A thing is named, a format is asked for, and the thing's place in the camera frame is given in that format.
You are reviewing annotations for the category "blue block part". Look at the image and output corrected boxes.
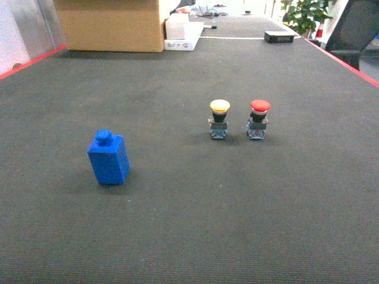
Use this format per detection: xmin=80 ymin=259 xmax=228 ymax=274
xmin=87 ymin=130 xmax=130 ymax=185

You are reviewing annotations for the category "yellow mushroom push button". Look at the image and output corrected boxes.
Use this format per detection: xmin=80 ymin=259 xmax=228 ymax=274
xmin=208 ymin=99 xmax=230 ymax=140

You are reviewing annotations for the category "red mushroom push button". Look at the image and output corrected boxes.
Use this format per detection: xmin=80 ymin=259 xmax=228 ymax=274
xmin=246 ymin=99 xmax=271 ymax=140

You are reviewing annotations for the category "white flat box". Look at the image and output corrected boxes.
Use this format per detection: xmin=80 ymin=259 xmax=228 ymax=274
xmin=165 ymin=22 xmax=204 ymax=51

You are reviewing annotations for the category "grey foam block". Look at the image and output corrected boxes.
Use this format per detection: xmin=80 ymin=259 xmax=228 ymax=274
xmin=165 ymin=13 xmax=189 ymax=40

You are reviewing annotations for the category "small black box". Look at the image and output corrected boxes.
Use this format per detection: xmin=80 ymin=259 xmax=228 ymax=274
xmin=264 ymin=31 xmax=295 ymax=44

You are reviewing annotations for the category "large cardboard box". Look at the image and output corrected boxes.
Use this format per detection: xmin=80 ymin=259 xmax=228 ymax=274
xmin=53 ymin=0 xmax=180 ymax=53

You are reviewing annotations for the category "green potted plant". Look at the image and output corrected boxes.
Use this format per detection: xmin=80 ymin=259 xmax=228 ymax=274
xmin=281 ymin=0 xmax=335 ymax=36

